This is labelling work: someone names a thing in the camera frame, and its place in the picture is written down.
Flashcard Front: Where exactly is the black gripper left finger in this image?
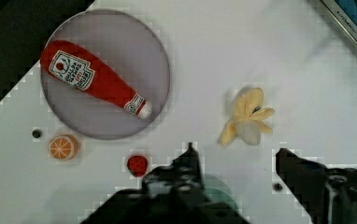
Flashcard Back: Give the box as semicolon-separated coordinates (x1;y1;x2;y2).
80;145;249;224

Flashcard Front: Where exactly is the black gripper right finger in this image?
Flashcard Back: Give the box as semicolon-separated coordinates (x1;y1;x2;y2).
276;148;357;224

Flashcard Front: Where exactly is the yellow plush peeled banana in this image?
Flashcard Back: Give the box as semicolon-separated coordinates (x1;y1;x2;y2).
218;88;275;147

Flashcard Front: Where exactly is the mint green cup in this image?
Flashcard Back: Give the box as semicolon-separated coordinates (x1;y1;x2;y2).
204;174;238;210

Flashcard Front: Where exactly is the small red strawberry toy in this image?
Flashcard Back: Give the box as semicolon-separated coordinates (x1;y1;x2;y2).
127;155;149;177

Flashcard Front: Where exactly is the orange slice toy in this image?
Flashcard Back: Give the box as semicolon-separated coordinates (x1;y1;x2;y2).
48;134;79;161

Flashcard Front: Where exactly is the grey round plate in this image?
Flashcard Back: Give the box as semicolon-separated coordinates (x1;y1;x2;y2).
40;9;171;140

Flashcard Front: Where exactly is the red plush ketchup bottle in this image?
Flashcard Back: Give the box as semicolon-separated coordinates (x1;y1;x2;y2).
40;40;152;119

